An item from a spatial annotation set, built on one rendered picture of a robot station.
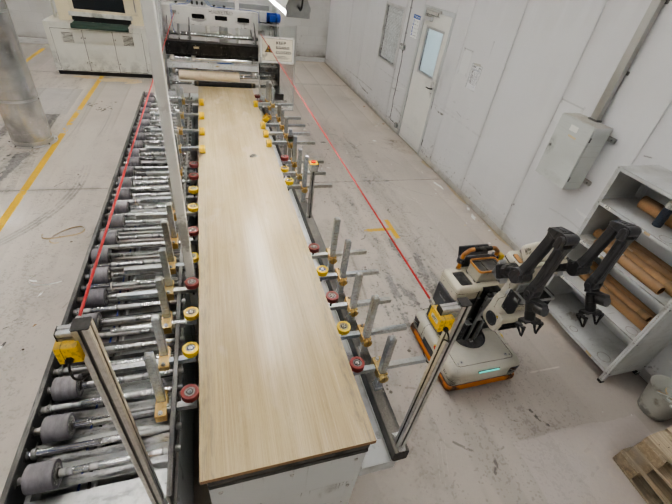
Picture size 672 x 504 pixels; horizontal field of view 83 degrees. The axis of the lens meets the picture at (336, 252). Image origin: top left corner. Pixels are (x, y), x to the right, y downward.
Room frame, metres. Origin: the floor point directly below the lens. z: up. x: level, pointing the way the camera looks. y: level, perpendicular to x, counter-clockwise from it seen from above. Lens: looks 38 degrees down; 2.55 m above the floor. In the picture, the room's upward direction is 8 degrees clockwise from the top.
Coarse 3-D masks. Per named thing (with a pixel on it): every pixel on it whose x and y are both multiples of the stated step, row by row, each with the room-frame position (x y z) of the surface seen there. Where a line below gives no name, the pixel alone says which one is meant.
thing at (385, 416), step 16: (272, 128) 4.81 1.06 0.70; (288, 176) 3.60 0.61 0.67; (304, 208) 2.98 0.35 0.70; (320, 240) 2.52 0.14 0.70; (336, 288) 1.98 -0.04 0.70; (352, 320) 1.69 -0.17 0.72; (352, 352) 1.50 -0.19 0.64; (368, 352) 1.46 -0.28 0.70; (368, 384) 1.25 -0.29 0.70; (384, 400) 1.16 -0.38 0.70; (384, 416) 1.07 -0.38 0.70; (384, 432) 1.00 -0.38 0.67
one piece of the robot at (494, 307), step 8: (512, 256) 1.93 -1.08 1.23; (520, 256) 1.94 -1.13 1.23; (512, 264) 1.87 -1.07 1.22; (520, 264) 1.87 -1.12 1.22; (536, 272) 1.87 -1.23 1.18; (504, 288) 1.95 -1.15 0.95; (512, 288) 1.89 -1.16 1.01; (496, 296) 1.93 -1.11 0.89; (504, 296) 1.93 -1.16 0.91; (488, 304) 1.96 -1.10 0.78; (496, 304) 1.90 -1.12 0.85; (488, 312) 1.92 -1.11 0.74; (496, 312) 1.87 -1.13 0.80; (504, 312) 1.86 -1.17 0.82; (520, 312) 1.90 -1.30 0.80; (488, 320) 1.89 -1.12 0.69; (496, 320) 1.84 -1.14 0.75; (504, 320) 1.82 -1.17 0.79; (512, 320) 1.84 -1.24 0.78; (496, 328) 1.82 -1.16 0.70
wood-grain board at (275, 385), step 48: (240, 96) 5.27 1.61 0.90; (240, 144) 3.72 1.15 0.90; (240, 192) 2.76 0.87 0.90; (288, 192) 2.88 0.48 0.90; (240, 240) 2.11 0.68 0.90; (288, 240) 2.19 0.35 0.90; (240, 288) 1.64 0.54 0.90; (288, 288) 1.70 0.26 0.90; (240, 336) 1.29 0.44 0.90; (288, 336) 1.33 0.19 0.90; (336, 336) 1.38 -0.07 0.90; (240, 384) 1.01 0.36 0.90; (288, 384) 1.04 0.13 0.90; (336, 384) 1.08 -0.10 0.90; (240, 432) 0.78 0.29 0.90; (288, 432) 0.81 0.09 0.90; (336, 432) 0.85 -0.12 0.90
